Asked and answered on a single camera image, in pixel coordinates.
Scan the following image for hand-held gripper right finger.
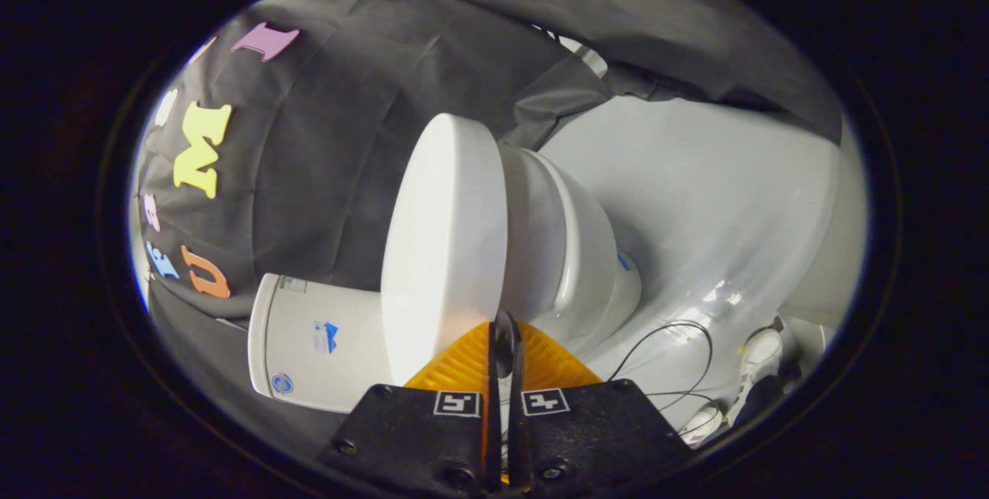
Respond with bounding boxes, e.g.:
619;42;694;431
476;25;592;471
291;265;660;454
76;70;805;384
502;312;692;494

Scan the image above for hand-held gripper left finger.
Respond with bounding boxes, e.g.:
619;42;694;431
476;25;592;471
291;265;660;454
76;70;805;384
318;312;503;496

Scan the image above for white toilet lid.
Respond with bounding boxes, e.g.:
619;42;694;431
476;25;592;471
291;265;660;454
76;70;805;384
381;113;508;385

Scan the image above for person's white shoe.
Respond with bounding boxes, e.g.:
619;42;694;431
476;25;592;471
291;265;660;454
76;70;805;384
680;405;725;446
738;327;785;399

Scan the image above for person's dark trouser leg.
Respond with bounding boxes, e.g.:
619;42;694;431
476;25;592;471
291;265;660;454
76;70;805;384
726;375;787;427

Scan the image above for black backdrop cloth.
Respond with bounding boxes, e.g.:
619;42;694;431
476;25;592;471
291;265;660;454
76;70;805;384
127;0;843;446

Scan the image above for thin black cables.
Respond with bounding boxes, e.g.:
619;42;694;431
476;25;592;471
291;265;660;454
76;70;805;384
607;320;715;438

